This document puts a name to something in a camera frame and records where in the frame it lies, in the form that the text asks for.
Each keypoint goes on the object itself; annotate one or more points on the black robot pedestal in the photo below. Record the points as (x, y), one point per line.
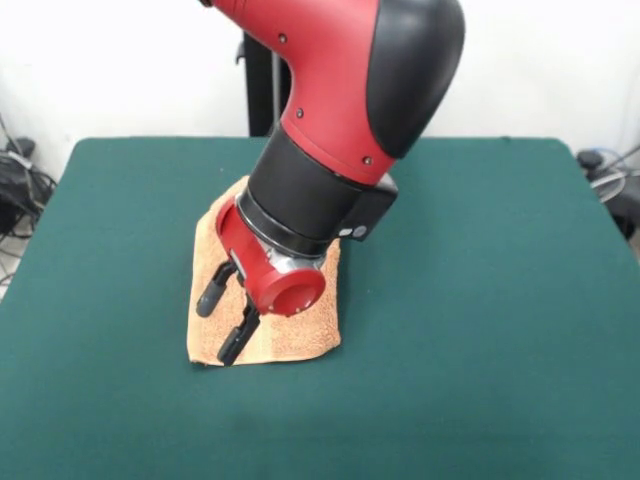
(260, 90)

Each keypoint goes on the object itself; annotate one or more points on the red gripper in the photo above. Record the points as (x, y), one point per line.
(250, 260)

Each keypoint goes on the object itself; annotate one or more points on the orange terry towel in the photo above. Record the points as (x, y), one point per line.
(310, 330)

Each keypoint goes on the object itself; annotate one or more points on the dark green table cloth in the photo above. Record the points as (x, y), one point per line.
(150, 400)

